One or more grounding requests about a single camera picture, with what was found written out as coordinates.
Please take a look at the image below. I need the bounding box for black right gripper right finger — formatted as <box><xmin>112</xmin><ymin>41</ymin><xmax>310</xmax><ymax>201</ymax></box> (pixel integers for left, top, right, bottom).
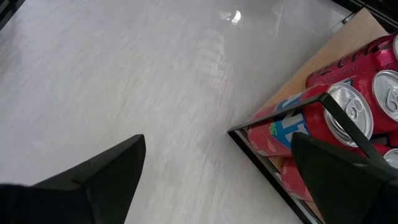
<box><xmin>290</xmin><ymin>132</ymin><xmax>398</xmax><ymax>224</ymax></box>

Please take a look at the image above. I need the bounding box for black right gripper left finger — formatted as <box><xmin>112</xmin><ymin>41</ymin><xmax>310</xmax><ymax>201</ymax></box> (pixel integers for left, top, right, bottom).
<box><xmin>72</xmin><ymin>134</ymin><xmax>147</xmax><ymax>224</ymax></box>

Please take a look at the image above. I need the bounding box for red Coca-Cola can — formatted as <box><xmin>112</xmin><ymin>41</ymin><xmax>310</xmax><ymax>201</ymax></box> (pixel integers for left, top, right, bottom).
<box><xmin>305</xmin><ymin>33</ymin><xmax>398</xmax><ymax>89</ymax></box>

